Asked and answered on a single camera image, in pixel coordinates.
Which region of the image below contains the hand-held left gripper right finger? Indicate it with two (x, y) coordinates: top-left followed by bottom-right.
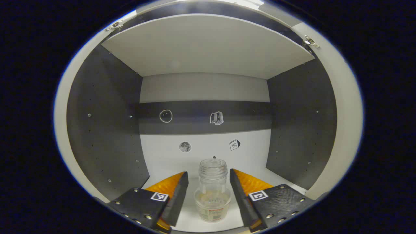
(229, 168), (317, 232)

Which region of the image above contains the clear plastic bottle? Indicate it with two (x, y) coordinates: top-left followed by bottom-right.
(194, 158), (232, 223)

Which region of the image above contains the grey and black cabinet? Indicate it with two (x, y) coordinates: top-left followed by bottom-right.
(65, 0), (338, 233)

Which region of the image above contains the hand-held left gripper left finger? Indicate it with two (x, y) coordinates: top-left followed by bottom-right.
(106, 171), (189, 233)

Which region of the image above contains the grey cabinet shelf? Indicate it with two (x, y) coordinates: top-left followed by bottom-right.
(101, 14), (315, 80)

